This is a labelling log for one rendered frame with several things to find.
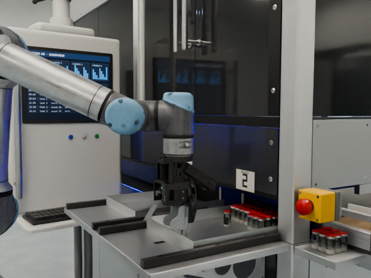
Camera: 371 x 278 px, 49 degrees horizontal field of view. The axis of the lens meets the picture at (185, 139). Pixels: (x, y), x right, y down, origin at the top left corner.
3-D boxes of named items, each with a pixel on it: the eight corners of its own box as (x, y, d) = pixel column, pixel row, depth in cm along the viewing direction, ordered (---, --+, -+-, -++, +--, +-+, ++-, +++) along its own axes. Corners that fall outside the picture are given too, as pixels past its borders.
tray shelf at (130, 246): (180, 198, 171) (180, 193, 171) (309, 246, 111) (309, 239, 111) (63, 212, 147) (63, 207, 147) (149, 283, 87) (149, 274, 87)
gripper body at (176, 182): (153, 202, 103) (153, 154, 102) (183, 199, 107) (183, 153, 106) (167, 209, 96) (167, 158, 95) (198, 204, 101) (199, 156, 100)
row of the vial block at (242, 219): (234, 218, 132) (234, 204, 131) (273, 232, 116) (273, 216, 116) (228, 219, 131) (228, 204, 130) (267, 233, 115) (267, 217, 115)
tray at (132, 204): (186, 196, 167) (186, 187, 167) (224, 209, 145) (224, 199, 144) (106, 205, 150) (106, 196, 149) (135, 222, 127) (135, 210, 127)
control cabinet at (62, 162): (105, 194, 208) (104, 37, 203) (123, 201, 193) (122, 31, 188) (-2, 208, 178) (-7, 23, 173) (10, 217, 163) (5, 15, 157)
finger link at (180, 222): (166, 241, 101) (166, 204, 100) (187, 238, 104) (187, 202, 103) (172, 245, 98) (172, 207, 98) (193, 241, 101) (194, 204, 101)
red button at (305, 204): (304, 212, 102) (305, 196, 102) (317, 215, 99) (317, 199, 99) (293, 213, 100) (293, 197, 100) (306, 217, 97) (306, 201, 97)
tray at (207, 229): (238, 214, 138) (238, 203, 137) (296, 234, 115) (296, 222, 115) (146, 228, 120) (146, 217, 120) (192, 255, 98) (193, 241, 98)
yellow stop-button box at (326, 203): (317, 213, 107) (317, 186, 106) (340, 220, 101) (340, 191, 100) (296, 217, 103) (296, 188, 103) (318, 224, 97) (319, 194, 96)
